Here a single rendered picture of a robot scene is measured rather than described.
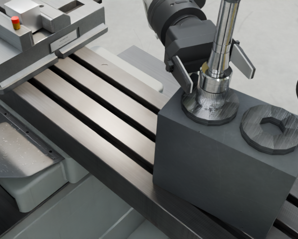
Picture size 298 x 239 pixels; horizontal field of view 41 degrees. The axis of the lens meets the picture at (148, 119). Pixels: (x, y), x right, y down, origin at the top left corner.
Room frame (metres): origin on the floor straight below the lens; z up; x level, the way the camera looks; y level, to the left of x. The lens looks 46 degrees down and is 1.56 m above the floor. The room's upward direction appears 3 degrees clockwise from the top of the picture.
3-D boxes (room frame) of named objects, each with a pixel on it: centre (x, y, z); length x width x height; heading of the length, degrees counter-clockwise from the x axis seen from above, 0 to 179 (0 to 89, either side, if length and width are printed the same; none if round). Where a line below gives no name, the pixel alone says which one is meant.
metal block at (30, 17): (0.80, 0.30, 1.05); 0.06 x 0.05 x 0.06; 53
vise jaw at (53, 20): (0.85, 0.27, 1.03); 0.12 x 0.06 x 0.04; 53
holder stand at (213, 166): (0.43, -0.14, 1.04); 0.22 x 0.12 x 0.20; 61
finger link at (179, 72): (0.47, -0.04, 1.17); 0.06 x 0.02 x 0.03; 23
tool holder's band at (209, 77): (0.45, -0.09, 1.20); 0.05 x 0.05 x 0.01
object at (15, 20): (0.75, 0.30, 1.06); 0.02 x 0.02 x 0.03
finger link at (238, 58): (0.51, -0.15, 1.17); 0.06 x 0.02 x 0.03; 23
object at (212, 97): (0.45, -0.09, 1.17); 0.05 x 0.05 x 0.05
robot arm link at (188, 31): (0.57, -0.06, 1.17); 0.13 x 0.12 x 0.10; 113
